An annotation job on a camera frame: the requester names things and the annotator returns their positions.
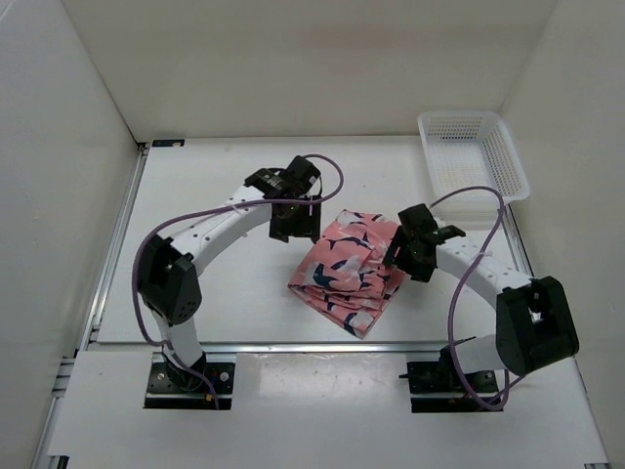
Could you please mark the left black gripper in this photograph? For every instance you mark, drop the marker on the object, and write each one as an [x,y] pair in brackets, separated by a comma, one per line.
[309,226]

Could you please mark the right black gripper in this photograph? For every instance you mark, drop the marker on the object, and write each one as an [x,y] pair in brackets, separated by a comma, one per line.
[419,273]

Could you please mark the pink shark print shorts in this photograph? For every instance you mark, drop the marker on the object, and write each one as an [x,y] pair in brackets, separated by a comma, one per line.
[343,276]

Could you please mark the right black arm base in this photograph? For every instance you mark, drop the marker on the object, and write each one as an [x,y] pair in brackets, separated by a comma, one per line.
[434,386]

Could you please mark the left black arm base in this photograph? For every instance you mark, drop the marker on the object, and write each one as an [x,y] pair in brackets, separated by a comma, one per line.
[170,388]

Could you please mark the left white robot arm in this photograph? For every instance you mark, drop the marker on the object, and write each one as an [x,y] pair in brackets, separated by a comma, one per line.
[170,260]

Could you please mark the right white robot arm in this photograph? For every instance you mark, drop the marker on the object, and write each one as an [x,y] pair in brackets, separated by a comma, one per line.
[458,256]

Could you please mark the white plastic mesh basket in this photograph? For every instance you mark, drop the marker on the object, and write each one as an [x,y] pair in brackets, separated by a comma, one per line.
[468,148]

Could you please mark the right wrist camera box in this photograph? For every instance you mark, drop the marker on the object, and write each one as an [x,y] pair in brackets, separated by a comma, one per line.
[417,221]

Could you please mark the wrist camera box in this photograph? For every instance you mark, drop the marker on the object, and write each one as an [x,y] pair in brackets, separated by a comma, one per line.
[300,176]
[417,221]

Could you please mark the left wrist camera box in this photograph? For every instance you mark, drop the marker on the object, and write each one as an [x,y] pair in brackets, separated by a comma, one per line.
[300,176]

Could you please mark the front aluminium frame rail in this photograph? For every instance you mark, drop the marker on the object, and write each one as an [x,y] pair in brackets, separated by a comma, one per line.
[402,347]

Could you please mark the left aluminium frame rail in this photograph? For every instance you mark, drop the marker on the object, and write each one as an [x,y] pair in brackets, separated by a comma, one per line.
[92,317]

